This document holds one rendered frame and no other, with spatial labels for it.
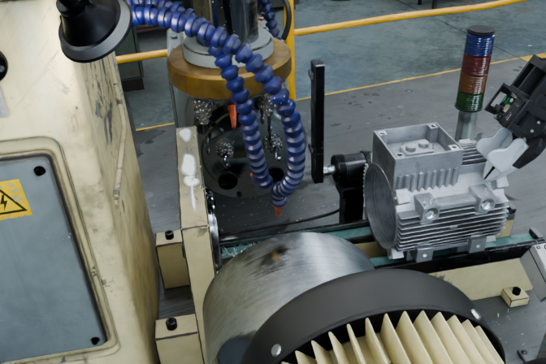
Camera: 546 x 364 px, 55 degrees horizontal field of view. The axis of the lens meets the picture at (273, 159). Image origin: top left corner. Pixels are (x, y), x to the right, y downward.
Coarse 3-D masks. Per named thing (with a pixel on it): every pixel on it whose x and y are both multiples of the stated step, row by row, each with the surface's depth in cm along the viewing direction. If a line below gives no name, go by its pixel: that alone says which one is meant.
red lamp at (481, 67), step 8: (464, 56) 118; (472, 56) 116; (488, 56) 116; (464, 64) 119; (472, 64) 117; (480, 64) 116; (488, 64) 117; (464, 72) 119; (472, 72) 118; (480, 72) 117
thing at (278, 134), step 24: (288, 96) 120; (192, 120) 109; (216, 120) 105; (264, 120) 106; (216, 144) 107; (240, 144) 108; (264, 144) 108; (216, 168) 110; (240, 168) 111; (216, 192) 114; (240, 192) 115; (264, 192) 116
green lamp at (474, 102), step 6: (462, 96) 122; (468, 96) 121; (474, 96) 120; (480, 96) 121; (456, 102) 125; (462, 102) 122; (468, 102) 121; (474, 102) 121; (480, 102) 122; (462, 108) 123; (468, 108) 122; (474, 108) 122; (480, 108) 123
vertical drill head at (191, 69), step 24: (192, 0) 70; (216, 0) 68; (240, 0) 68; (216, 24) 69; (240, 24) 70; (192, 48) 72; (264, 48) 72; (288, 48) 77; (168, 72) 74; (192, 72) 70; (216, 72) 70; (240, 72) 69; (288, 72) 75; (192, 96) 72; (216, 96) 70; (264, 96) 75
